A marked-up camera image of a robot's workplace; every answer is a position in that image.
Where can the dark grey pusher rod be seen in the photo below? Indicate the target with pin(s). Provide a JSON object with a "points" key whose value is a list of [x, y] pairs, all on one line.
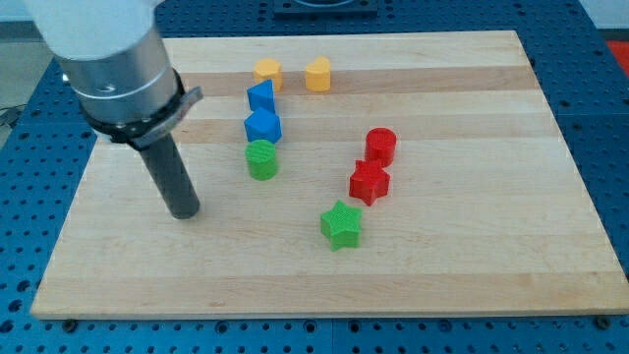
{"points": [[168, 171]]}

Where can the green star block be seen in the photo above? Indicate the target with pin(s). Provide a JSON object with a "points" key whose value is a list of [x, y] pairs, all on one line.
{"points": [[341, 225]]}

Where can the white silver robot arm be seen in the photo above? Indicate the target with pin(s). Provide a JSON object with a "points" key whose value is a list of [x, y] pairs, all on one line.
{"points": [[115, 60]]}

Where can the yellow heart block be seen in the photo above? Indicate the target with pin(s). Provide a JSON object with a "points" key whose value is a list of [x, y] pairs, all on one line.
{"points": [[318, 75]]}

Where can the blue triangle block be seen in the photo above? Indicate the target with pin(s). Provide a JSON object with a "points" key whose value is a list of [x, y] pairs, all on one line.
{"points": [[262, 96]]}

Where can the yellow cylinder block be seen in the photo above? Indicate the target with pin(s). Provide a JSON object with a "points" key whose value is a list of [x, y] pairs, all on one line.
{"points": [[268, 69]]}

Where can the wooden board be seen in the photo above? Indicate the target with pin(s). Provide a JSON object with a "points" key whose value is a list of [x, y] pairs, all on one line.
{"points": [[486, 213]]}

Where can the blue cube block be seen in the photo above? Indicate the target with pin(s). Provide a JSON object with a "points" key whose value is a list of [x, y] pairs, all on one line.
{"points": [[263, 125]]}

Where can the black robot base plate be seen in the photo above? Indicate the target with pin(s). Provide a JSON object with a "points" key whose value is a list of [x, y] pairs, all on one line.
{"points": [[293, 8]]}

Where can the green cylinder block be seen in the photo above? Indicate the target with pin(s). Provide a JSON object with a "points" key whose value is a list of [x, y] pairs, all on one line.
{"points": [[261, 159]]}

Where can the red cylinder block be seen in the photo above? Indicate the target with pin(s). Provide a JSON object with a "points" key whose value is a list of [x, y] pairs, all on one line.
{"points": [[380, 145]]}

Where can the red star block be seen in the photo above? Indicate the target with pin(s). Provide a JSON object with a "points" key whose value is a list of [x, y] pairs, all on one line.
{"points": [[369, 181]]}

